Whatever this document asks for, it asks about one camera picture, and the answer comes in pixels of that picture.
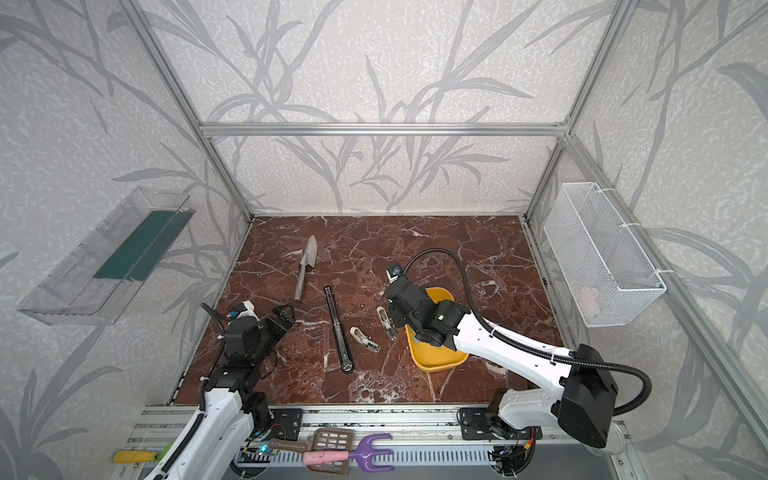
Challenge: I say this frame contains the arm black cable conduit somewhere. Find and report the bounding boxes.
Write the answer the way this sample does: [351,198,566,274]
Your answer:
[403,248,653,418]
[152,301,241,480]

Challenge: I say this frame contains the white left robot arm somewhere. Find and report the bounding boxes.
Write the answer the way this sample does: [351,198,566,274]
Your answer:
[147,301,295,479]

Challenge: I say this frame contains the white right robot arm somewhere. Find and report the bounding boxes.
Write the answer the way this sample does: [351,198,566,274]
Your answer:
[384,276,618,448]

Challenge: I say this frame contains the white wire mesh basket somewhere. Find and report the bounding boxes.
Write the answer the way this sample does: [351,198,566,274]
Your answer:
[544,182,667,328]

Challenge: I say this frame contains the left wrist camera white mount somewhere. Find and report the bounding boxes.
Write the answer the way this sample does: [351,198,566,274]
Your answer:
[227,301,257,322]

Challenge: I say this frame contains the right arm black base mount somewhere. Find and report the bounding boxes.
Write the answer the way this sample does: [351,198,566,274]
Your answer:
[457,389,543,441]

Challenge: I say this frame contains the yellow plastic tray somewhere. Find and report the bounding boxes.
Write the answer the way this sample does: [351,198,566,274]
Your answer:
[405,287,469,373]

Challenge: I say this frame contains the clear plastic wall bin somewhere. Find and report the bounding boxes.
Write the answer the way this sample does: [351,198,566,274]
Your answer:
[18,187,195,326]

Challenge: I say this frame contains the pink object in basket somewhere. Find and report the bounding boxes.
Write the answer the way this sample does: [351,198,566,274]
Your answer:
[576,287,601,321]

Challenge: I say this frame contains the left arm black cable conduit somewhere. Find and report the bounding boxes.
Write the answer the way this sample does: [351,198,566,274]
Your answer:
[152,301,241,480]

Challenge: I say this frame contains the brown toy spatula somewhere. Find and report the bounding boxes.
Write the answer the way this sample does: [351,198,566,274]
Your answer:
[267,427,355,475]

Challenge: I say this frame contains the grey toy trowel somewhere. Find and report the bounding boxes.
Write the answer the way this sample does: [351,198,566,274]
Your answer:
[293,235,318,301]

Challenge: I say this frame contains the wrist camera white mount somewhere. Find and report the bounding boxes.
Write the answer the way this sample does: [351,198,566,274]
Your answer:
[227,301,257,322]
[386,262,405,283]

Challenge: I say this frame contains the white slotted cable duct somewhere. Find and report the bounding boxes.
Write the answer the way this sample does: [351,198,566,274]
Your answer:
[233,446,499,468]

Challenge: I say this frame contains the green toy shovel yellow handle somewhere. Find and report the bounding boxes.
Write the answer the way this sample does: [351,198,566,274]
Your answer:
[112,444,173,464]

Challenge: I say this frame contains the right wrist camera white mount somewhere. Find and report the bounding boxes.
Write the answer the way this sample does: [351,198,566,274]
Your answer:
[386,262,405,283]

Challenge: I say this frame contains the purple toy fork pink handle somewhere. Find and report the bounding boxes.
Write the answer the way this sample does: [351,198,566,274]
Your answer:
[302,433,395,473]

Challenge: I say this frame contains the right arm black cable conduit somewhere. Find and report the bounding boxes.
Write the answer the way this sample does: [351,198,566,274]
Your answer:
[403,248,653,418]

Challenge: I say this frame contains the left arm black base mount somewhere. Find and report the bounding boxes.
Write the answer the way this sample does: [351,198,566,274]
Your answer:
[256,408,304,441]

